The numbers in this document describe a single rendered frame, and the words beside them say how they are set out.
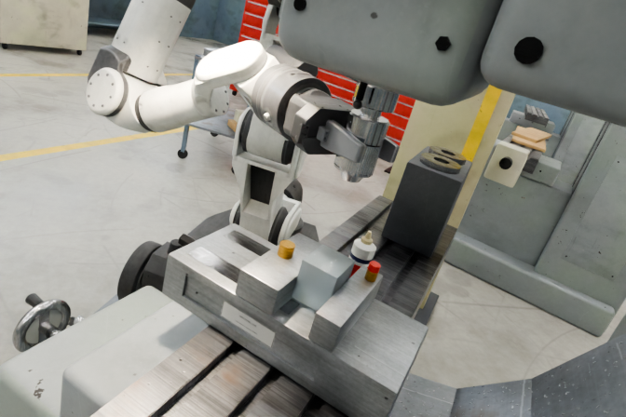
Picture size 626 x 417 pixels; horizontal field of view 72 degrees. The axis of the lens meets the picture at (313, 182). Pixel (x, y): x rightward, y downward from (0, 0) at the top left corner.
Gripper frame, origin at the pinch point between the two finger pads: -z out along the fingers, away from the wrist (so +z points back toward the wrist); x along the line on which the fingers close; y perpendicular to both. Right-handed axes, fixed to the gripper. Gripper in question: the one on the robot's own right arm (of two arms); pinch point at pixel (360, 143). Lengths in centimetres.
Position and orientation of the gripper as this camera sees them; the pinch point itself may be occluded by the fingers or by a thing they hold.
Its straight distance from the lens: 49.5
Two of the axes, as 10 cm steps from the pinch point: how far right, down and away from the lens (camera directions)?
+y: -2.6, 8.9, 3.7
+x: 7.7, -0.4, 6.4
